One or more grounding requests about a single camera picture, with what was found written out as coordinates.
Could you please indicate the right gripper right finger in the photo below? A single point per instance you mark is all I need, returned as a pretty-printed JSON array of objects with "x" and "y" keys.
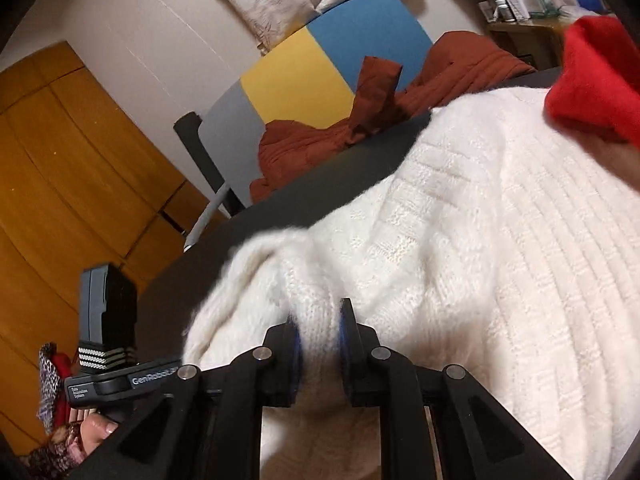
[{"x": 435, "y": 424}]

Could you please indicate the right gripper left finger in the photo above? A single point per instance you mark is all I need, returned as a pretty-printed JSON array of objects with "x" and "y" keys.
[{"x": 200, "y": 424}]

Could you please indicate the white knitted sweater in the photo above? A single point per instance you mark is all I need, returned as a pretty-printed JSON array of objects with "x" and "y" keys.
[{"x": 500, "y": 243}]

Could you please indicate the red fuzzy garment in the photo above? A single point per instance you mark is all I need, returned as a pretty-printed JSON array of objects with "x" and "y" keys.
[{"x": 597, "y": 91}]

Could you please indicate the person's left hand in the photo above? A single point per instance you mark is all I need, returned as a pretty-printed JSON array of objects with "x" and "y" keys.
[{"x": 87, "y": 434}]

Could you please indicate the wooden wardrobe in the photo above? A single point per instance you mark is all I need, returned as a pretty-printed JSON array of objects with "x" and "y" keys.
[{"x": 81, "y": 185}]

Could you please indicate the grey yellow blue chair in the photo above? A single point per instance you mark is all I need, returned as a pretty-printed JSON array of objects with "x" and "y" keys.
[{"x": 311, "y": 77}]

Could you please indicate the rust quilted jacket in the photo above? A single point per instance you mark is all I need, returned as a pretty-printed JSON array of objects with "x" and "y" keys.
[{"x": 459, "y": 62}]

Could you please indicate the cluttered wooden desk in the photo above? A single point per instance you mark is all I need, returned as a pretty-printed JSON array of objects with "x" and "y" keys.
[{"x": 531, "y": 30}]

